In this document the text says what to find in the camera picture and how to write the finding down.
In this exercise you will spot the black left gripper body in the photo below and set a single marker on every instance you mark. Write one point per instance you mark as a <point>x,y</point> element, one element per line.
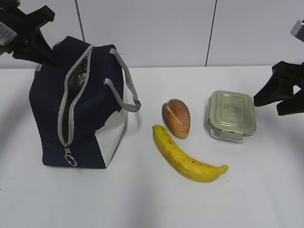
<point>16,25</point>

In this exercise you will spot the glass container with green lid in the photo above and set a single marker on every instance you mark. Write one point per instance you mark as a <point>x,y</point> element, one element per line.
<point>231,116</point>

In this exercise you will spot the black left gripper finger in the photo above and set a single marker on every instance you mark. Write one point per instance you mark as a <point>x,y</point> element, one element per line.
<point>34,48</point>

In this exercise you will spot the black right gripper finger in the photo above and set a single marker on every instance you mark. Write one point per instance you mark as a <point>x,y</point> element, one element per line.
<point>292,106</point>
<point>286,83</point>

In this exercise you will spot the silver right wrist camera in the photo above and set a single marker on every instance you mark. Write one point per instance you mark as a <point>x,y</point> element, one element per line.
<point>298,30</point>

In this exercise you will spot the yellow banana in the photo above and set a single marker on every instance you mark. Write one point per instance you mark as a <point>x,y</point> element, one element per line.
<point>181,161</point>

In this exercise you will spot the brown bread roll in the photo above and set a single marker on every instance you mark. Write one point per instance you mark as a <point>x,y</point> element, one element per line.
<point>177,117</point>

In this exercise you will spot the navy and white lunch bag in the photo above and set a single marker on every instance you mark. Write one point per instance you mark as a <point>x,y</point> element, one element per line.
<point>80,105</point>

